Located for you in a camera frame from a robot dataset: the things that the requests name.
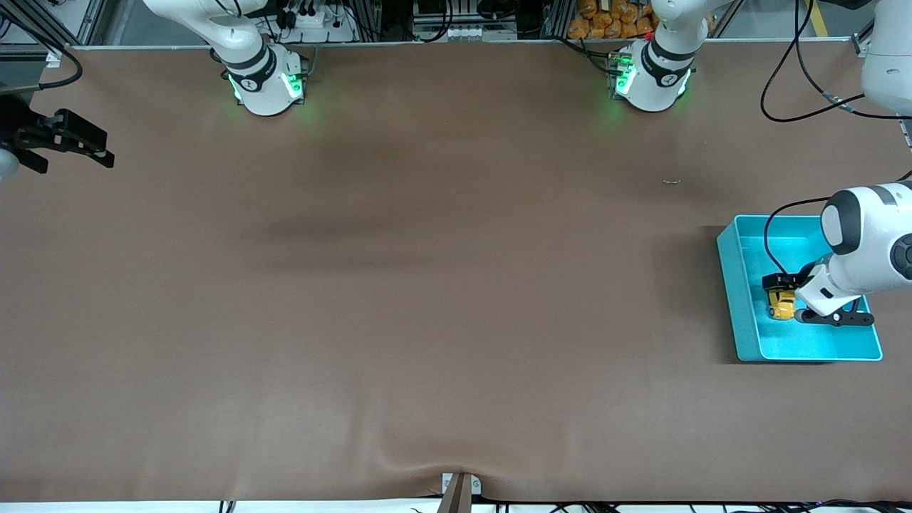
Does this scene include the yellow beetle toy car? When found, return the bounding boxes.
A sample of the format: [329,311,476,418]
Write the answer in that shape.
[767,287,797,321]

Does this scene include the turquoise plastic bin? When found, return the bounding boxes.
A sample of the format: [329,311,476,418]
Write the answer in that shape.
[716,214,884,363]

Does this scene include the white power strip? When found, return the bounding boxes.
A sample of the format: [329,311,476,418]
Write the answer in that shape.
[281,0,357,43]

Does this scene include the orange packets pile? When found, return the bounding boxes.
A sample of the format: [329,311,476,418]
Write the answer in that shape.
[568,0,658,41]

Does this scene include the brown table mat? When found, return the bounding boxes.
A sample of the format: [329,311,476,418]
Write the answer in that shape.
[0,39,912,503]

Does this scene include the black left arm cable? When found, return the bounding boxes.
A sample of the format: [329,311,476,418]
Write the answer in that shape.
[761,0,912,279]

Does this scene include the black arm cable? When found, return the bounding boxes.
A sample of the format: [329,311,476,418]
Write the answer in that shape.
[761,0,912,279]
[0,7,83,92]

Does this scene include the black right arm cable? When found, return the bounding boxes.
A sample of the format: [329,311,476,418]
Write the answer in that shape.
[0,7,83,92]

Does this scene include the grey metal bracket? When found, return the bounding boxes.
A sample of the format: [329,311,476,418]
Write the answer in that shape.
[442,472,482,497]

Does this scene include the brown camera pole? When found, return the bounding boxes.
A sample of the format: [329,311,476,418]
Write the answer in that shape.
[437,474,473,513]

